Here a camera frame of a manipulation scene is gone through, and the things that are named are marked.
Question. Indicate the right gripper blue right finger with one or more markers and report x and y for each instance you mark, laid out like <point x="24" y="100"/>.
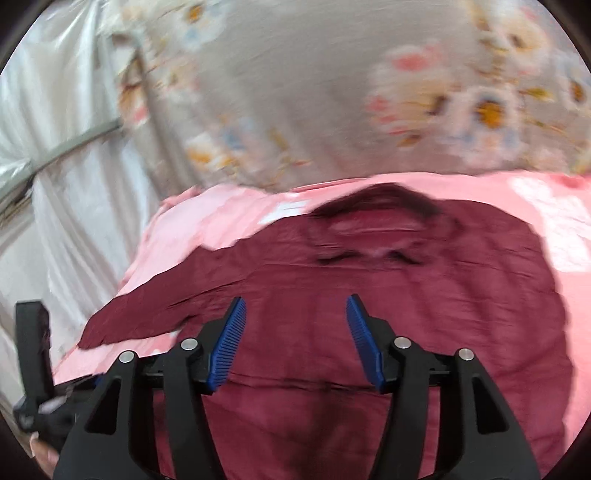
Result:
<point x="398" y="367"/>

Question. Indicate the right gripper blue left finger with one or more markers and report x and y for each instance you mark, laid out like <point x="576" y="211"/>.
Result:
<point x="194" y="368"/>

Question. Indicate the maroon puffer jacket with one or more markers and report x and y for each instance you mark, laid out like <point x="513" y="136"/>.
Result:
<point x="446" y="274"/>

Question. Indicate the person's left hand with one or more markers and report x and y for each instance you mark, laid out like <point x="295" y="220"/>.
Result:
<point x="45" y="455"/>

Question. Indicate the white satin curtain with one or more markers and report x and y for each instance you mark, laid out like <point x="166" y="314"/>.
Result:
<point x="74" y="194"/>

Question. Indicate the pink printed blanket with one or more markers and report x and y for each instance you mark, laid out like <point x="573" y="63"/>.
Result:
<point x="221" y="221"/>

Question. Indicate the grey floral bed sheet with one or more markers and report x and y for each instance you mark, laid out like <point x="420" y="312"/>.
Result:
<point x="278" y="94"/>

